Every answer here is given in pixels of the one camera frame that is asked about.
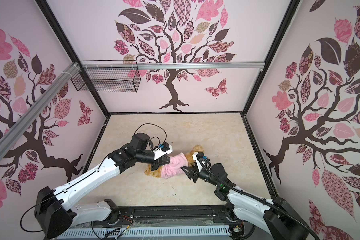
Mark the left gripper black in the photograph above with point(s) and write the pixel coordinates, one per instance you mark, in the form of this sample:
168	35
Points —
162	159

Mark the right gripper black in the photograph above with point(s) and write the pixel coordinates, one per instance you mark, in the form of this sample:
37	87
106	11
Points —
195	172

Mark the pink knitted bear sweater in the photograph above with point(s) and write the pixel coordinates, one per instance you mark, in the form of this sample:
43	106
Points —
174	167

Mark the brown teddy bear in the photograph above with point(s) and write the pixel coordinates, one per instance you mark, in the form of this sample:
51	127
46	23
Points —
189	156

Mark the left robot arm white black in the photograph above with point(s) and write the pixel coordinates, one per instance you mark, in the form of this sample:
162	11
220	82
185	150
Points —
56	210

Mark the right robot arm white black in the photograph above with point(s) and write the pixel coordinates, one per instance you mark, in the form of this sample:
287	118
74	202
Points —
298	229

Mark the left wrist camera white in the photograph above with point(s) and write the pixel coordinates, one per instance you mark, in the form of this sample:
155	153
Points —
162	149

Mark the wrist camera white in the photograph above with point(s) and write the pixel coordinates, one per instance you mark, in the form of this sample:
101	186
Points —
202	162
162	149

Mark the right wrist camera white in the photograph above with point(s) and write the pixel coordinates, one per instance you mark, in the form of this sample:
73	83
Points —
202	162

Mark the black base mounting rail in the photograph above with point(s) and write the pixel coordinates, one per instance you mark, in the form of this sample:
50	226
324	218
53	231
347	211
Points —
227	214

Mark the white slotted cable duct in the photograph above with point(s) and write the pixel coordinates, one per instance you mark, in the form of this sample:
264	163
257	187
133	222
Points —
144	232

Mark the black wire basket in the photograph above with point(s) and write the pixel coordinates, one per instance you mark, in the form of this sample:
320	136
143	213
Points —
111	76

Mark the back aluminium rail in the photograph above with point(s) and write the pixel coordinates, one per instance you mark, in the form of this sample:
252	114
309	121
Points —
174	66

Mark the aluminium rail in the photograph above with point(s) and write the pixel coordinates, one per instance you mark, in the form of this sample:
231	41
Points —
18	129
174	66

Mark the left aluminium rail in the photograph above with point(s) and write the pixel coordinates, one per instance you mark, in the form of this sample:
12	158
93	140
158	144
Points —
18	129

